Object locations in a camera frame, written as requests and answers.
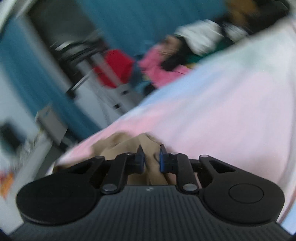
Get blue curtain left panel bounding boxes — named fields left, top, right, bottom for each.
left=1, top=18, right=102, bottom=140

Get tan brown trousers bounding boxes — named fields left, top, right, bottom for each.
left=52, top=132, right=202, bottom=186

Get pink garment pile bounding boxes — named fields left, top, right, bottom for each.
left=138, top=44, right=191, bottom=88

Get pastel rainbow bed sheet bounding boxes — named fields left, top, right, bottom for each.
left=53, top=16, right=295, bottom=221

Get blue curtain panel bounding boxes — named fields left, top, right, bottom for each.
left=1, top=18, right=102, bottom=140
left=77, top=0, right=227, bottom=56

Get blue curtain right panel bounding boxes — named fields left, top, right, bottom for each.
left=77, top=0, right=227, bottom=56

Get white garment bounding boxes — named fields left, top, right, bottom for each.
left=175, top=20, right=248, bottom=56

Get red bag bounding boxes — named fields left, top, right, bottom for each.
left=93, top=49, right=135, bottom=89

